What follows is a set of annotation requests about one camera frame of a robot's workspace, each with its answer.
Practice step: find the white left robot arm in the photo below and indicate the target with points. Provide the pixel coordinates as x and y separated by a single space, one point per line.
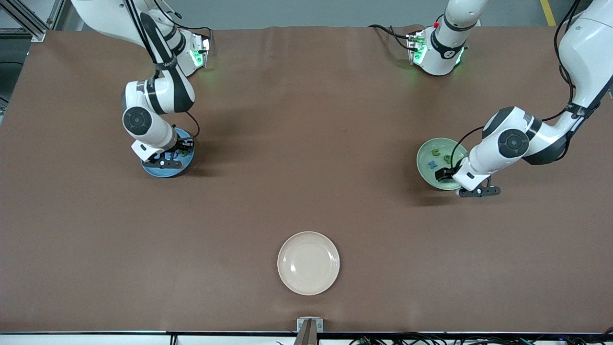
589 48

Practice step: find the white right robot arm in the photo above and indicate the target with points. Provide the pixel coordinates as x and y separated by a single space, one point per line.
105 14

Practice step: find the green plate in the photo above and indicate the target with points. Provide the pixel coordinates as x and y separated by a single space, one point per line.
431 179

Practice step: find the blue plate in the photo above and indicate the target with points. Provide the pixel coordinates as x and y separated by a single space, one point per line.
165 173

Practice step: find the cream plate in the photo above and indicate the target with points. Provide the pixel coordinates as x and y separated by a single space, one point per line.
308 263

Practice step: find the brown table cover cloth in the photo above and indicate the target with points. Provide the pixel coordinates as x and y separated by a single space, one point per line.
306 206

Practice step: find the aluminium frame profile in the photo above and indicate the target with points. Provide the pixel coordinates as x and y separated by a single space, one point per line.
27 21
53 21

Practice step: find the grey metal mount bracket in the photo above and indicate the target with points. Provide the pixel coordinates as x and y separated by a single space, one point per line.
310 326

